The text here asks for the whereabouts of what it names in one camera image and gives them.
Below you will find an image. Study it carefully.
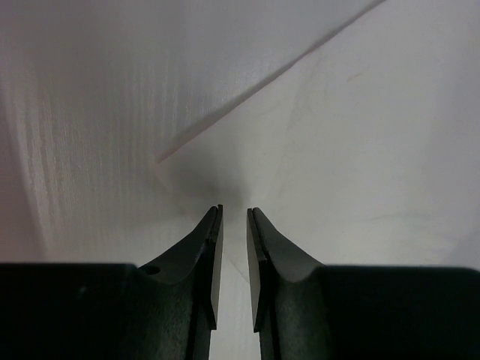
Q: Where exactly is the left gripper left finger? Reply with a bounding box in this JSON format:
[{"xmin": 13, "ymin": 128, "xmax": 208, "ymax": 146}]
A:
[{"xmin": 139, "ymin": 205, "xmax": 224, "ymax": 359}]

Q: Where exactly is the white paper napkin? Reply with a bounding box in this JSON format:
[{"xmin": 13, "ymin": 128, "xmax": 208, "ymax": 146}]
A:
[{"xmin": 1, "ymin": 1, "xmax": 375, "ymax": 263}]

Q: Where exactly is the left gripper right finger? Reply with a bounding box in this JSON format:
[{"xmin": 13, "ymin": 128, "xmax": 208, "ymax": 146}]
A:
[{"xmin": 247, "ymin": 208, "xmax": 334, "ymax": 359}]

